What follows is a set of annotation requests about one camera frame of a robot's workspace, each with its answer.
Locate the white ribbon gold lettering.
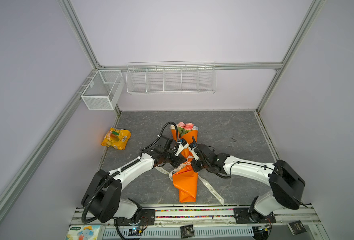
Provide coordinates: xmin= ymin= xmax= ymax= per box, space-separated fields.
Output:
xmin=156 ymin=163 xmax=225 ymax=205

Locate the orange wrapping paper sheet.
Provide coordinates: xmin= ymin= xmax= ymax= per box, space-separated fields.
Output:
xmin=170 ymin=128 xmax=199 ymax=204

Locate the dark pink fake rose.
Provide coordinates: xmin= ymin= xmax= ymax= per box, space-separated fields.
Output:
xmin=184 ymin=123 xmax=194 ymax=131

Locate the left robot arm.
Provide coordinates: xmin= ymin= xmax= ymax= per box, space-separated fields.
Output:
xmin=81 ymin=135 xmax=189 ymax=224

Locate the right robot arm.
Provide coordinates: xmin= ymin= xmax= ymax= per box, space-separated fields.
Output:
xmin=188 ymin=144 xmax=306 ymax=223

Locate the yellow snack bag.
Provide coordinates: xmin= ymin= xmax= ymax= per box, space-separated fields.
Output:
xmin=101 ymin=128 xmax=131 ymax=150

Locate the black box centre front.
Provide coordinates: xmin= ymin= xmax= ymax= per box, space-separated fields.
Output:
xmin=180 ymin=225 xmax=195 ymax=239

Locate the black box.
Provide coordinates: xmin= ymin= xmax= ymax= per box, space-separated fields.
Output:
xmin=180 ymin=225 xmax=195 ymax=239
xmin=287 ymin=220 xmax=307 ymax=236

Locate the white mesh box basket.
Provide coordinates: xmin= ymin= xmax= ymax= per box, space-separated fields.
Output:
xmin=81 ymin=70 xmax=125 ymax=111

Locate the black box right front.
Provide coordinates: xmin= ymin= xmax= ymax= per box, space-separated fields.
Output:
xmin=287 ymin=220 xmax=307 ymax=236

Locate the tissue pack with elephant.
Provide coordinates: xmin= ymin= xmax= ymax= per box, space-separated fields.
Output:
xmin=65 ymin=225 xmax=106 ymax=240

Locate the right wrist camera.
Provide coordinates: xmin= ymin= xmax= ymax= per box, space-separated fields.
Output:
xmin=188 ymin=147 xmax=200 ymax=161

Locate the aluminium front rail frame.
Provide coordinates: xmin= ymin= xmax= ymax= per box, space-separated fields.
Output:
xmin=70 ymin=203 xmax=328 ymax=240

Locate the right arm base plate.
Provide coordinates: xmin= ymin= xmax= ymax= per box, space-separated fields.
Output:
xmin=233 ymin=208 xmax=276 ymax=224

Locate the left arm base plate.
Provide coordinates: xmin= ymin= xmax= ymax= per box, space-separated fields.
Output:
xmin=116 ymin=209 xmax=156 ymax=226

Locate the white wire wall shelf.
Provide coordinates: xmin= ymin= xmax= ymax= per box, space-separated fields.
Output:
xmin=126 ymin=61 xmax=217 ymax=94

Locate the white slotted cable duct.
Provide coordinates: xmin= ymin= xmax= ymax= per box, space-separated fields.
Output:
xmin=102 ymin=226 xmax=255 ymax=240

